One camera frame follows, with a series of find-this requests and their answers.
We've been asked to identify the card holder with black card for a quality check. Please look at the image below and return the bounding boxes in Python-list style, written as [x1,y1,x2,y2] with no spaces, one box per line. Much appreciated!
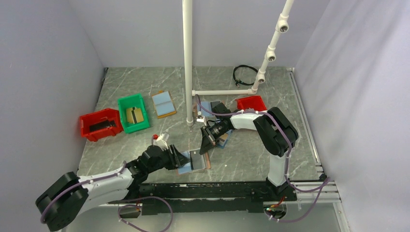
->
[193,101,221,117]

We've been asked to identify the green plastic bin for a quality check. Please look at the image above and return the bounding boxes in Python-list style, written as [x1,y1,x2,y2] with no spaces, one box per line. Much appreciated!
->
[117,93,150,134]

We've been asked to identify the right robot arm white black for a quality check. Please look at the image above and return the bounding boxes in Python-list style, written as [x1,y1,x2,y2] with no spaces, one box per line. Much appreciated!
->
[200,102,299,201]

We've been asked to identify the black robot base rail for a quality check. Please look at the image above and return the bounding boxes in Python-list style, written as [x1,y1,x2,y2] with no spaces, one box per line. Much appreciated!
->
[115,181,297,216]

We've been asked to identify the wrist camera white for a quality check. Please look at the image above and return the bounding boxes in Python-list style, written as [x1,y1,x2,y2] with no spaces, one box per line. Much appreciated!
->
[153,133,169,150]
[196,116,206,125]

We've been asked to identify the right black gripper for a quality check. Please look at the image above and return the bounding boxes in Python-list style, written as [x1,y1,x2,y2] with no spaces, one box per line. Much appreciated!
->
[200,122,229,155]

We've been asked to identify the card holder with gold card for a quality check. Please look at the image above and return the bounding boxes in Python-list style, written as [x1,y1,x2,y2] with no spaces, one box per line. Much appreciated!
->
[217,130,232,149]

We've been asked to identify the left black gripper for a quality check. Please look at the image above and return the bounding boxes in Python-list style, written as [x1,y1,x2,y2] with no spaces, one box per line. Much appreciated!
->
[147,144,190,174]

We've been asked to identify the red plastic bin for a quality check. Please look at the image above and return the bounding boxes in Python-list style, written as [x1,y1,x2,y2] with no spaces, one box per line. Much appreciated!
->
[235,95,267,111]
[79,108,124,142]

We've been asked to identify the gold cards in green bin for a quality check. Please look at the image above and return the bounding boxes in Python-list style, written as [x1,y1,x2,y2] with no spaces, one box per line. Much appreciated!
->
[126,107,144,124]

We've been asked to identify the right red plastic bin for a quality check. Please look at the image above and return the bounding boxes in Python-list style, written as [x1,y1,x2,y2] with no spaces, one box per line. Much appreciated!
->
[235,95,267,111]

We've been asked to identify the open empty blue card holder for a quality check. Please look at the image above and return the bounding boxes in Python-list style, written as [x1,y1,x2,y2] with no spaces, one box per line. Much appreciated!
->
[151,91,176,118]

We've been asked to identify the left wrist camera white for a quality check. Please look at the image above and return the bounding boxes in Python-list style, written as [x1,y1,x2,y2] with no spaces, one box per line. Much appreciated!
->
[153,133,169,150]

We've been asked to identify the white pvc pipe frame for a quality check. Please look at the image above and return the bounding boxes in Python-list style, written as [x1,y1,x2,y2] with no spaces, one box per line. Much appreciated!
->
[182,0,294,127]

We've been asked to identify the black cards in left bin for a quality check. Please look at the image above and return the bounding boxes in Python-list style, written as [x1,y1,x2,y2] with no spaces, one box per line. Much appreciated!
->
[89,120,116,132]

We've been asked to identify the left red plastic bin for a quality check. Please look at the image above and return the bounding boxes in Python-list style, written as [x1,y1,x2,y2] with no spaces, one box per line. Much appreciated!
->
[79,108,124,142]

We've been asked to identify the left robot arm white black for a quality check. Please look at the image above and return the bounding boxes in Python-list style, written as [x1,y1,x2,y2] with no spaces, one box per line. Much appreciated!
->
[35,145,190,232]

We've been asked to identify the grey credit card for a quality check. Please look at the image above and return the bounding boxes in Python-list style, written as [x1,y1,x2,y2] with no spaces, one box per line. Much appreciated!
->
[190,149,206,171]

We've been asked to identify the brown blue card holder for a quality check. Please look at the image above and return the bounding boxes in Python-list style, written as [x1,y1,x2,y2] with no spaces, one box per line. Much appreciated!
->
[176,149,211,175]

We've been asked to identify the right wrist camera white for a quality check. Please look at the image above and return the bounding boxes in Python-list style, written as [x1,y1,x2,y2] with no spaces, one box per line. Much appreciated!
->
[196,116,206,125]

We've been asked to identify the black coiled cable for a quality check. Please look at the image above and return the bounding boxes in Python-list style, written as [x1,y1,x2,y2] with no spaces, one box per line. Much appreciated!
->
[233,64,260,87]

